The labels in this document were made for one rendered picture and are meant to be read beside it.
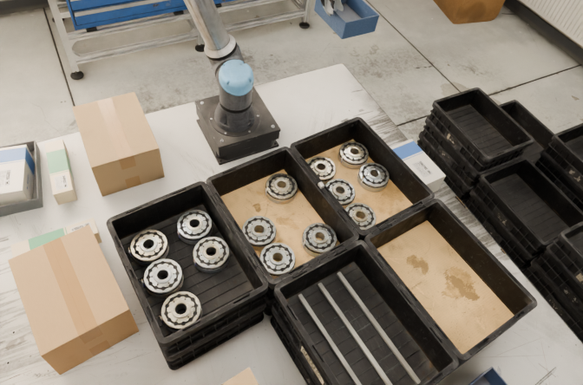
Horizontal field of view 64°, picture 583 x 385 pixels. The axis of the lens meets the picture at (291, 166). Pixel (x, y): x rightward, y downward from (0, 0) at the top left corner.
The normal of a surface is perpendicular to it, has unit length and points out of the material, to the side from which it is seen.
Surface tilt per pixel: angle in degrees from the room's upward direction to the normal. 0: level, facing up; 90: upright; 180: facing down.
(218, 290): 0
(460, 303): 0
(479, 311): 0
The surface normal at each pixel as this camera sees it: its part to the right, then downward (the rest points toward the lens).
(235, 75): 0.16, -0.50
